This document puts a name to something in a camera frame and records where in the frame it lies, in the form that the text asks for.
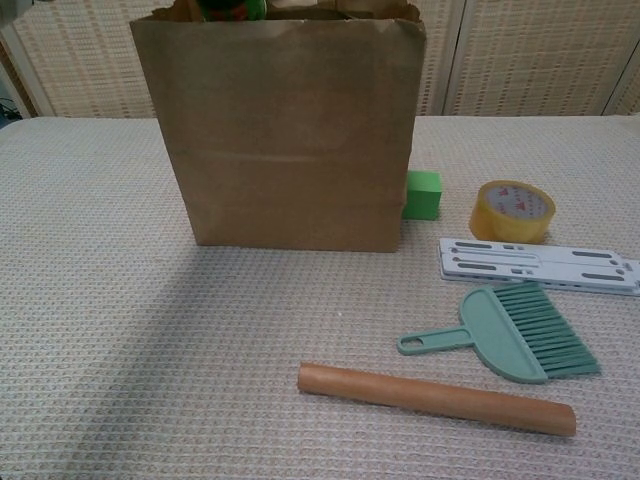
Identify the wooden rolling pin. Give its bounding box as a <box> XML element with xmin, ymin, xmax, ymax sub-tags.
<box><xmin>297</xmin><ymin>363</ymin><xmax>578</xmax><ymax>438</ymax></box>

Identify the green foam cube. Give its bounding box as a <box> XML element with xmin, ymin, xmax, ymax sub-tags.
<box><xmin>402</xmin><ymin>170</ymin><xmax>445</xmax><ymax>221</ymax></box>

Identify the brown paper bag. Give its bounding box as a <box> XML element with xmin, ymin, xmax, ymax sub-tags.
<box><xmin>130</xmin><ymin>0</ymin><xmax>429</xmax><ymax>254</ymax></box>

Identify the green chips can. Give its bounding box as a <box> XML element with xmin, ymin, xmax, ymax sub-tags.
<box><xmin>193</xmin><ymin>0</ymin><xmax>270</xmax><ymax>24</ymax></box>

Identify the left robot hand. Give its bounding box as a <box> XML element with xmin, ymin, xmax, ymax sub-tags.
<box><xmin>197</xmin><ymin>0</ymin><xmax>247</xmax><ymax>23</ymax></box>

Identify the yellowish packing tape roll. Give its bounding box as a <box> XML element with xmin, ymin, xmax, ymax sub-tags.
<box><xmin>468</xmin><ymin>180</ymin><xmax>557</xmax><ymax>245</ymax></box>

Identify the woven bamboo folding screen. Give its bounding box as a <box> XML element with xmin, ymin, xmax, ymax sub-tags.
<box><xmin>0</xmin><ymin>0</ymin><xmax>640</xmax><ymax>120</ymax></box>

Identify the white folding stand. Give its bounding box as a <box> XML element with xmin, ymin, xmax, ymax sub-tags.
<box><xmin>437</xmin><ymin>237</ymin><xmax>640</xmax><ymax>298</ymax></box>

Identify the cream woven tablecloth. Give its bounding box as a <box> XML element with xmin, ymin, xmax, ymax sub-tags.
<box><xmin>0</xmin><ymin>115</ymin><xmax>640</xmax><ymax>480</ymax></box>

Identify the teal hand brush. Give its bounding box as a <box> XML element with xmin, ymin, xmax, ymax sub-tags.
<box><xmin>397</xmin><ymin>282</ymin><xmax>602</xmax><ymax>385</ymax></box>

